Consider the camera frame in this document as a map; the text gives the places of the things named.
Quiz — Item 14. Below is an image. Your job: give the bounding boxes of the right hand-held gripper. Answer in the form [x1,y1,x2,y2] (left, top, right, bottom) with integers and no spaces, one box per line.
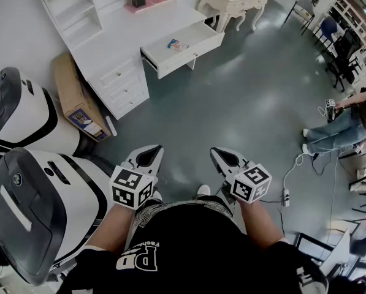
[210,147,272,206]

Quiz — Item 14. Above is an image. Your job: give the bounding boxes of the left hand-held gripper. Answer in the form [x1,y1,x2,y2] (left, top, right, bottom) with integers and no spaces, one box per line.
[109,145,164,210]

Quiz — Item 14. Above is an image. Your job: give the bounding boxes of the small colourful packet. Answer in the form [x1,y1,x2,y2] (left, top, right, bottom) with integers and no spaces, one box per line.
[167,38,190,53]

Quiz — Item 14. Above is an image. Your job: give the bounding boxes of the white drawer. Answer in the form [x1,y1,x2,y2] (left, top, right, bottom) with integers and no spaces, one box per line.
[139,21,226,80]

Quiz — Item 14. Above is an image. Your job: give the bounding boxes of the person's left forearm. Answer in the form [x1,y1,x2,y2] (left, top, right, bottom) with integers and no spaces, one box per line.
[90,205,137,252]

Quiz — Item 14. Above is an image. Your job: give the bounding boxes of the person's right forearm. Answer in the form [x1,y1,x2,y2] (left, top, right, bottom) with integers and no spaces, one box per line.
[237,199,286,246]

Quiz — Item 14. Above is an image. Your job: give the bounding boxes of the person's patterned shorts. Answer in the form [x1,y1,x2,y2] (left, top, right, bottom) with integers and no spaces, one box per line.
[126,194,237,251]

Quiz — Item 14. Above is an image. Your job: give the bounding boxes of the person's black printed t-shirt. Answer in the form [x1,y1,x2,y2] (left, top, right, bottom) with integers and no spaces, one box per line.
[55,199,329,294]

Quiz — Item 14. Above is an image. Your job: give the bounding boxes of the brown cardboard box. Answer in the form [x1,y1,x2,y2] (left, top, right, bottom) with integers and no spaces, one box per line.
[51,52,112,143]

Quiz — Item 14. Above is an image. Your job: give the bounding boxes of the white and black robot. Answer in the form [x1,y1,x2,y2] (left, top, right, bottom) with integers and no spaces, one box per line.
[0,67,81,174]
[0,147,116,287]

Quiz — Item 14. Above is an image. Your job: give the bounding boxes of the white desk with shelves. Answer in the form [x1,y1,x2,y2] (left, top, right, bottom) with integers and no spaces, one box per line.
[32,0,208,121]

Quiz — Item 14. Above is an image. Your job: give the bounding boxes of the black office chair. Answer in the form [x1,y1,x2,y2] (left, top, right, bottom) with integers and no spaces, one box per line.
[325,29,363,93]

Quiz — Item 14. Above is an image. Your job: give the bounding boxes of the blue chair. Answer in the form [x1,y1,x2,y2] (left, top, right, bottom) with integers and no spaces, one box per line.
[316,16,338,45]

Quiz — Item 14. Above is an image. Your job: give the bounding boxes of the grey chair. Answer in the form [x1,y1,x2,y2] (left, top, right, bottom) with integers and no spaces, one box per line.
[282,0,316,36]

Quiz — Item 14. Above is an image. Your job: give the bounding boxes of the white floor cable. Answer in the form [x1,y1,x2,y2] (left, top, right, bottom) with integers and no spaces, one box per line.
[282,152,308,195]

